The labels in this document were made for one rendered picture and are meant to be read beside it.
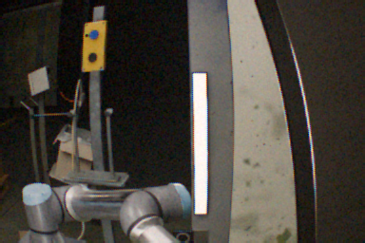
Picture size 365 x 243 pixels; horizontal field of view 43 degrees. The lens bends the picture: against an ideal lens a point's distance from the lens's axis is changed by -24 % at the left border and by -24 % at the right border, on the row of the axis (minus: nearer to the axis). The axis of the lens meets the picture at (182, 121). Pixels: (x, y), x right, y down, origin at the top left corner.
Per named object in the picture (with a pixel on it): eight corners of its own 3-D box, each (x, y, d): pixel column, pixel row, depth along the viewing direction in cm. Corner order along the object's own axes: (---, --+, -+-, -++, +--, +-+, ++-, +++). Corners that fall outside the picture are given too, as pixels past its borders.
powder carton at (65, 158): (53, 160, 454) (62, 117, 449) (96, 177, 460) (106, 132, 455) (47, 175, 401) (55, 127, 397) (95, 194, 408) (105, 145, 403)
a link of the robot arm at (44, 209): (23, 222, 198) (15, 184, 195) (50, 217, 209) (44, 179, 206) (37, 233, 187) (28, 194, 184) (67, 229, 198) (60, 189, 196)
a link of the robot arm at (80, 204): (44, 188, 208) (151, 183, 153) (73, 183, 220) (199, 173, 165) (53, 221, 208) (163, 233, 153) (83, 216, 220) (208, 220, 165)
